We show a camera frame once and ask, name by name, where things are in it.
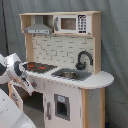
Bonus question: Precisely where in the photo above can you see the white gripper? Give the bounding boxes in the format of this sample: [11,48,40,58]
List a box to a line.
[16,70,34,95]

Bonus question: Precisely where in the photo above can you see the white toy microwave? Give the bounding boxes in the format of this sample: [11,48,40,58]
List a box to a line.
[54,14,92,34]

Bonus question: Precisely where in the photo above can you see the grey toy sink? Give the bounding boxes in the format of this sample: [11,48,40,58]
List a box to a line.
[52,68,92,81]

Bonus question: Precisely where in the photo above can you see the black toy faucet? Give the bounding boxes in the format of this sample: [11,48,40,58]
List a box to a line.
[75,51,93,70]

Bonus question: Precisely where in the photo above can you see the white cabinet door with dispenser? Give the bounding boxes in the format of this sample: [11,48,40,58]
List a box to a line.
[44,81,82,128]

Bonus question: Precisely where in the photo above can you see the grey range hood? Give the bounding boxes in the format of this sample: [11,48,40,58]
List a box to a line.
[24,15,52,34]

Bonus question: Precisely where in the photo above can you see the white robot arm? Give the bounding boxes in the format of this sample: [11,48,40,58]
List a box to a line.
[0,53,36,128]

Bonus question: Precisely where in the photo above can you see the wooden toy kitchen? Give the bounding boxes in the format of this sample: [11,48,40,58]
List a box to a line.
[5,10,115,128]

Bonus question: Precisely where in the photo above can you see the black toy stovetop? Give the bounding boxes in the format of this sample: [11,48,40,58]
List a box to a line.
[23,62,55,73]

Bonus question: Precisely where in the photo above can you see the white oven door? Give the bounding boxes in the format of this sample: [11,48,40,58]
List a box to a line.
[11,86,23,110]

